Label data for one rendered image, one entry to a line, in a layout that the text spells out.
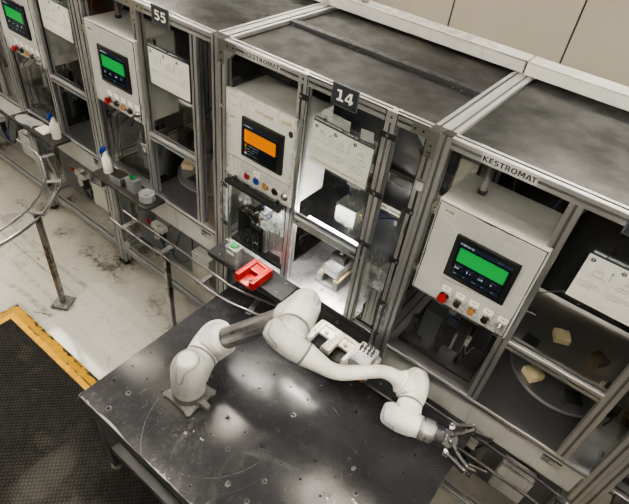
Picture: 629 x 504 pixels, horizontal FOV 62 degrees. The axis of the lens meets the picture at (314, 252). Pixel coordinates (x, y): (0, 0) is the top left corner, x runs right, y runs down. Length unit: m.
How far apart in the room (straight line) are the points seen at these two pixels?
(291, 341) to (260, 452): 0.65
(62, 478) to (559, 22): 5.08
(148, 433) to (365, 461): 0.96
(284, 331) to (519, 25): 4.21
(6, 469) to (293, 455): 1.63
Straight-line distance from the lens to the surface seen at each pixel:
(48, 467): 3.33
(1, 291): 4.28
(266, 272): 2.72
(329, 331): 2.62
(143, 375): 2.70
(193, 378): 2.39
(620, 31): 5.36
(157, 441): 2.50
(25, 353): 3.82
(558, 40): 5.48
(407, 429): 2.11
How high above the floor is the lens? 2.86
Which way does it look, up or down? 41 degrees down
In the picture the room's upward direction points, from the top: 8 degrees clockwise
